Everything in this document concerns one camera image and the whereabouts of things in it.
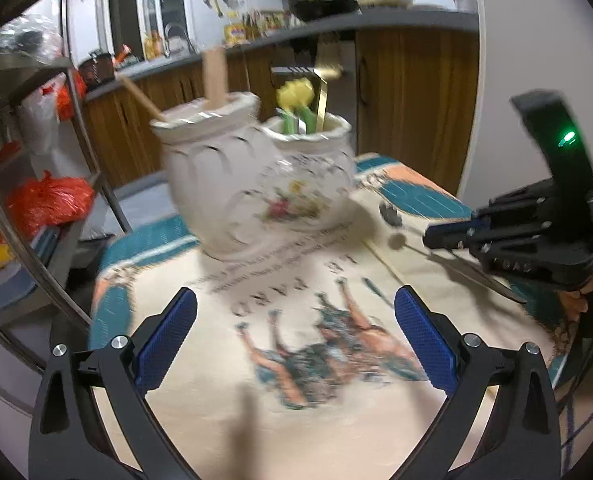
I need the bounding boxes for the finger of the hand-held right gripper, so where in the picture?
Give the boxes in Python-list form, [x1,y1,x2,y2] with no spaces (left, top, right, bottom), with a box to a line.
[423,179,561,242]
[425,226,593,289]

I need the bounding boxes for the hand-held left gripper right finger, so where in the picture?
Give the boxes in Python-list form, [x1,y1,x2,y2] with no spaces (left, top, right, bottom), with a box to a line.
[393,285,563,480]

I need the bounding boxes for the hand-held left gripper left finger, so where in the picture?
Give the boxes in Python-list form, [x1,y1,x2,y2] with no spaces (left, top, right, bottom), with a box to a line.
[28,286,198,480]

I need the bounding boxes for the white floral ceramic utensil holder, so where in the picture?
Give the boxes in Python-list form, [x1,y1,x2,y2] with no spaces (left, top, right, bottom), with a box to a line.
[150,91,358,262]

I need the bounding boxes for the gold metal spoon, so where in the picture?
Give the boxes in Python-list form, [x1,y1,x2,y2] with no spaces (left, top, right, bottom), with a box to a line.
[313,42,343,133]

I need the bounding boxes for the yellow green training chopsticks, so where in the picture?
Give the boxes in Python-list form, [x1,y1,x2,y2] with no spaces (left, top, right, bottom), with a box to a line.
[275,77,315,135]

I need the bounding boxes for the printed tablecloth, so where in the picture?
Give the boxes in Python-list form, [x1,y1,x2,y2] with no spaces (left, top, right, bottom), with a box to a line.
[89,152,593,480]

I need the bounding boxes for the wooden kitchen cabinets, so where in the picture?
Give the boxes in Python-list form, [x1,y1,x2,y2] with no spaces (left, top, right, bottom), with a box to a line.
[84,27,480,196]

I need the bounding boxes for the red plastic bag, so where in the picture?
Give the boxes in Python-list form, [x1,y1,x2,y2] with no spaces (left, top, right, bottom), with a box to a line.
[6,170,94,226]
[44,72,87,121]

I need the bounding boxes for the built-in oven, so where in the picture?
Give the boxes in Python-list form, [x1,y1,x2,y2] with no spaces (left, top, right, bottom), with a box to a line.
[271,35,357,121]

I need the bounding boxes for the grey kitchen countertop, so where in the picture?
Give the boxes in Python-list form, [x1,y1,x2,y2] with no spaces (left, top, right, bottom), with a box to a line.
[84,7,480,103]

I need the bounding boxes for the white plastic bag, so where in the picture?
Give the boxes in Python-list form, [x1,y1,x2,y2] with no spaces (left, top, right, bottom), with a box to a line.
[16,75,67,156]

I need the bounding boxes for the black frying pan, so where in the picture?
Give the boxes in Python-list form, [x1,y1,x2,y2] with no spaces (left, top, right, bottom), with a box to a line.
[289,0,360,18]

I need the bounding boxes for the dark cooking pot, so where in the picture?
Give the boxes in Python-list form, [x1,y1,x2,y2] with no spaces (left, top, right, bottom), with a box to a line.
[78,50,114,86]

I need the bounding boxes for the metal kitchen faucet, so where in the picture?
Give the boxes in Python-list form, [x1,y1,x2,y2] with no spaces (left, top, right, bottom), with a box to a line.
[164,22,197,56]

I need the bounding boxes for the metal shelf rack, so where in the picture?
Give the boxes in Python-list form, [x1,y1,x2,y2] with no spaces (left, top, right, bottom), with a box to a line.
[0,0,132,376]

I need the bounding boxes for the yellow food container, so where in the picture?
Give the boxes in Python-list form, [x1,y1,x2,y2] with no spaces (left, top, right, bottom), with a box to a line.
[224,22,250,45]

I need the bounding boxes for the clear plastic bag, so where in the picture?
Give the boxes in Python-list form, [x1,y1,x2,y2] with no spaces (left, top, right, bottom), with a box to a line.
[0,12,67,61]

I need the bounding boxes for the dark window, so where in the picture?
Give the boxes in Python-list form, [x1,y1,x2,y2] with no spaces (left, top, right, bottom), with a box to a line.
[109,0,192,53]

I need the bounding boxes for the black cable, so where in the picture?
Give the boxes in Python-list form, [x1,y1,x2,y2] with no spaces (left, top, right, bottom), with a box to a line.
[551,260,593,411]

